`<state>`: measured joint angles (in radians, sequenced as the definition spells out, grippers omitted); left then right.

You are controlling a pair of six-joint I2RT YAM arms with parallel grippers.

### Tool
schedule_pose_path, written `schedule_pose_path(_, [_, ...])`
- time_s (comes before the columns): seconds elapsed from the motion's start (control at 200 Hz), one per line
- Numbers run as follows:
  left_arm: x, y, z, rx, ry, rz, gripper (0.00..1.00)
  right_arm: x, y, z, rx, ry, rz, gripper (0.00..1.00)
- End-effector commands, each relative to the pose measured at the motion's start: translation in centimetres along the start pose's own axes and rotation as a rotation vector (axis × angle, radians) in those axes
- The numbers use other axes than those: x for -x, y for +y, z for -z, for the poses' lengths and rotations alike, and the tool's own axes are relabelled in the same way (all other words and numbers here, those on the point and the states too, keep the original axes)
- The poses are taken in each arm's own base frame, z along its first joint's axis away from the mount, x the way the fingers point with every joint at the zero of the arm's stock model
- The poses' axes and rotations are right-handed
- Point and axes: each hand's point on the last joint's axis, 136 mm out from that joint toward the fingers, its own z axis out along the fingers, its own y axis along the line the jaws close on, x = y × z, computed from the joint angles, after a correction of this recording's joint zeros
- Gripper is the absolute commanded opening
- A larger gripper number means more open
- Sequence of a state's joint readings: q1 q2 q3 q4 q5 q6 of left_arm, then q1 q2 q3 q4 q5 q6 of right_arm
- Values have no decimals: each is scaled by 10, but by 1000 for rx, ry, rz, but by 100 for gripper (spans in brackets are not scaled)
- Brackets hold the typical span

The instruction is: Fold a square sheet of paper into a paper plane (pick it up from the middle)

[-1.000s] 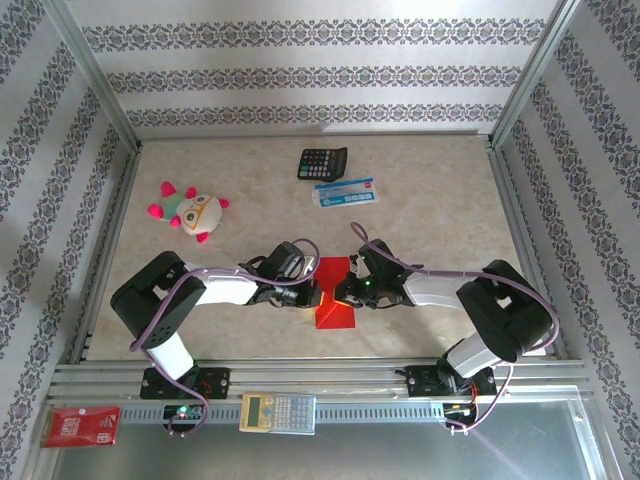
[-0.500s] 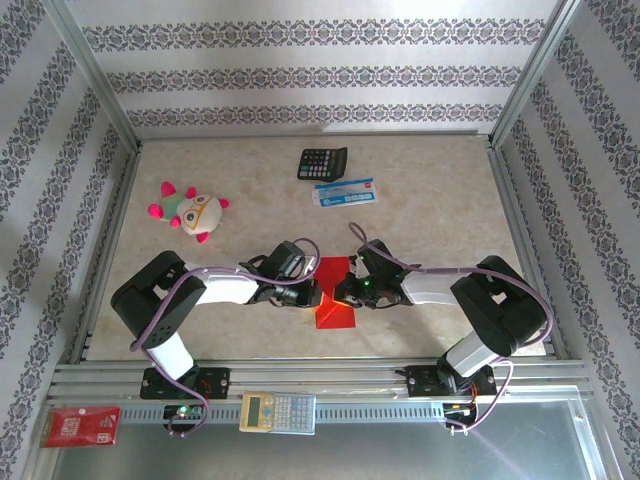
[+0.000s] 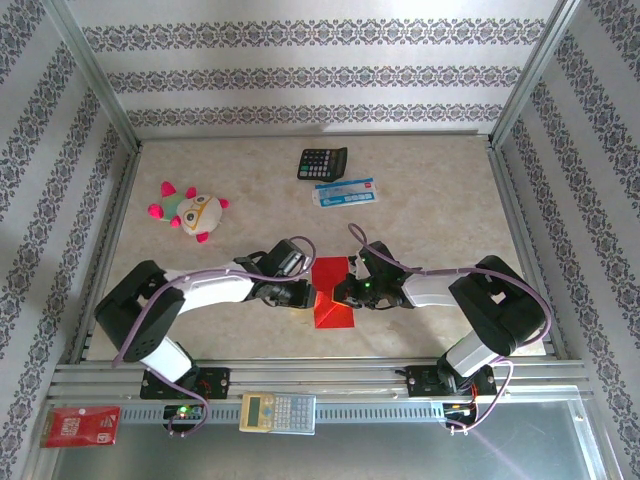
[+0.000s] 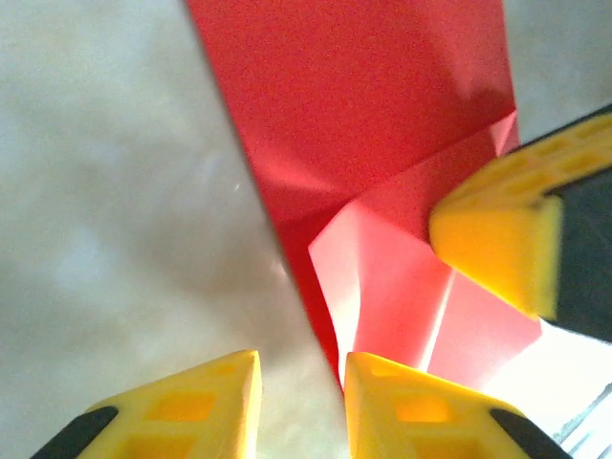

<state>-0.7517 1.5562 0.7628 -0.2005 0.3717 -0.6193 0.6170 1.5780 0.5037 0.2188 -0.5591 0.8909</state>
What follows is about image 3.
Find red square paper sheet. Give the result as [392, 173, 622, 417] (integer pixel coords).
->
[310, 255, 357, 330]

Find blue white flat packet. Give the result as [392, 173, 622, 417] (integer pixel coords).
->
[313, 176, 380, 210]

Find round plush toy pink limbs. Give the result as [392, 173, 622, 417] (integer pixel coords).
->
[147, 180, 231, 245]

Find grey beige scientific calculator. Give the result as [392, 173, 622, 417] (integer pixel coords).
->
[238, 392, 318, 435]

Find black desk calculator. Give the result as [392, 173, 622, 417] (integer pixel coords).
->
[296, 146, 350, 182]

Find grey metal tray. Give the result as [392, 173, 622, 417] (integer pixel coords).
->
[27, 399, 606, 480]

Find red printed packet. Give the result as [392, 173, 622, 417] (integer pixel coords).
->
[39, 405, 122, 449]

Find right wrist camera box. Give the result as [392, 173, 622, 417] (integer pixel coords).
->
[348, 242, 400, 280]

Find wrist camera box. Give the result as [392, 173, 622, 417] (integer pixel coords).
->
[348, 242, 400, 280]
[268, 238, 306, 277]

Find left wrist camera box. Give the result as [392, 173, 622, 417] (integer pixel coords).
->
[268, 238, 306, 277]

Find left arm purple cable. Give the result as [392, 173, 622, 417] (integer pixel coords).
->
[110, 235, 317, 439]

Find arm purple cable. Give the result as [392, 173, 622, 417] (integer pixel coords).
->
[347, 223, 554, 435]
[110, 235, 317, 439]

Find long aluminium mounting rail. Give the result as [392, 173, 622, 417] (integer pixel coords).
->
[47, 357, 594, 401]

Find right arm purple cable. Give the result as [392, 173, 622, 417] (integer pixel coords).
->
[347, 223, 554, 435]

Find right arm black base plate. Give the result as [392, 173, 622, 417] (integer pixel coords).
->
[405, 364, 497, 400]

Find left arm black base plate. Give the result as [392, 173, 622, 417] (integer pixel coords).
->
[139, 367, 232, 401]

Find grey slotted cable duct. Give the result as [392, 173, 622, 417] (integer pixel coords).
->
[119, 402, 449, 426]

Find aluminium back rail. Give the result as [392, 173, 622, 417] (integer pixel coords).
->
[134, 130, 494, 142]

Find aluminium side rail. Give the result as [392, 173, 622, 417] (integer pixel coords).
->
[67, 142, 144, 365]
[487, 139, 571, 361]

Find aluminium frame post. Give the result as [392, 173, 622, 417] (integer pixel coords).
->
[43, 0, 144, 151]
[488, 0, 585, 146]

